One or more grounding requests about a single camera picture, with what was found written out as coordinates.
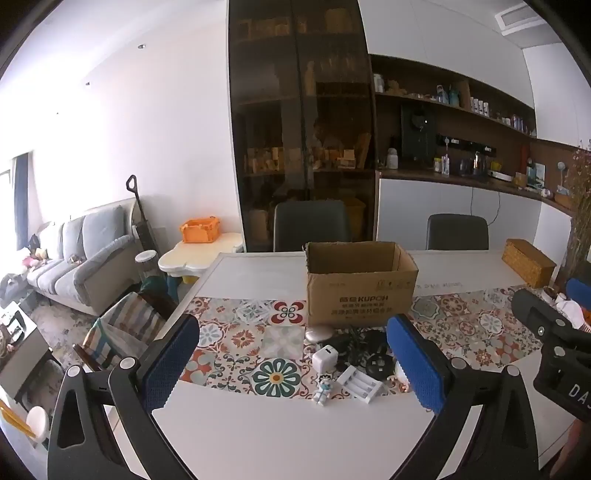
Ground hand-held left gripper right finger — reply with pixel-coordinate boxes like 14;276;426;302
385;314;541;480

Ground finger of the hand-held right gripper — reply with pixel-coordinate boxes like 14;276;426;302
567;278;591;319
512;288;591;352

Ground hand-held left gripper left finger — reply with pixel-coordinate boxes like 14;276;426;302
48;314;201;480

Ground black round device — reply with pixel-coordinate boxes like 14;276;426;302
365;353;398;382

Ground black cable bundle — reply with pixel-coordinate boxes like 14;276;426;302
349;327;393;365

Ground white battery holder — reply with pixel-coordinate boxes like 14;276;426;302
336;366;389;406

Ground brown cardboard box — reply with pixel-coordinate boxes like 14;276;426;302
304;241;419;329

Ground white charger cube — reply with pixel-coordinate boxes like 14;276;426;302
312;344;341;373

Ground small robot figurine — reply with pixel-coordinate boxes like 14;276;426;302
311;376;336;408

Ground silver oval mouse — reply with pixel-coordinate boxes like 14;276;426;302
304;325;334;345

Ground person's right forearm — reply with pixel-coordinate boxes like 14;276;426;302
556;420;591;480

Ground white crumpled cloth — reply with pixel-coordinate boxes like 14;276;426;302
554;293;586;329

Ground woven wicker basket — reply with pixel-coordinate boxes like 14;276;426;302
502;239;557;289

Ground striped chair cushion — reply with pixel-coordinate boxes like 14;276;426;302
82;291;168;371

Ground green cloth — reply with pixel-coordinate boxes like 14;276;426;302
140;275;168;297

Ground dried flower bouquet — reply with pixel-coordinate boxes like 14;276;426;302
560;138;591;280

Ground patterned floral table mat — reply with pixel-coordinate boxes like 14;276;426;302
178;285;555;400

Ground cream flower-shaped small table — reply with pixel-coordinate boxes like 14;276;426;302
158;233;245;278

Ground dark grey dining chair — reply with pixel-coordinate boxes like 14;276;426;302
273;200;352;253
426;213;489;251

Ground white lower cabinet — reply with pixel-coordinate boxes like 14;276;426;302
377;178;576;280

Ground orange plastic crate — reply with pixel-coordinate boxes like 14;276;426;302
180;218;223;244

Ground grey fabric sofa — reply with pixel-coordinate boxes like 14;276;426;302
25;199;144;317

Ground white cup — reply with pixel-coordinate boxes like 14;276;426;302
25;406;50;440

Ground upright stick vacuum cleaner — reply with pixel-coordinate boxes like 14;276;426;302
126;175;157;253

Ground dark low cabinet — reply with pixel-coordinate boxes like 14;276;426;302
0;329;55;403

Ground yellow plastic object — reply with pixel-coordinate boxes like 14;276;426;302
0;399;37;445

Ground soft toys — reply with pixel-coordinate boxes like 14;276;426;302
20;234;50;269

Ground black bag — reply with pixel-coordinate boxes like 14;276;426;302
0;274;29;306

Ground blue window curtain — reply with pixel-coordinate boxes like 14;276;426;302
11;154;36;232

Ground dark glass display cabinet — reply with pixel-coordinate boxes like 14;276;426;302
227;0;378;253

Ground ceiling air vent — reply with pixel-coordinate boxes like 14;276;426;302
494;6;542;34

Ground wooden wall shelf unit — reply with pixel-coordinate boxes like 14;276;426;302
369;53;591;219

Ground black wall coffee machine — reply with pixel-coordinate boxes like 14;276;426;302
400;103;437;169

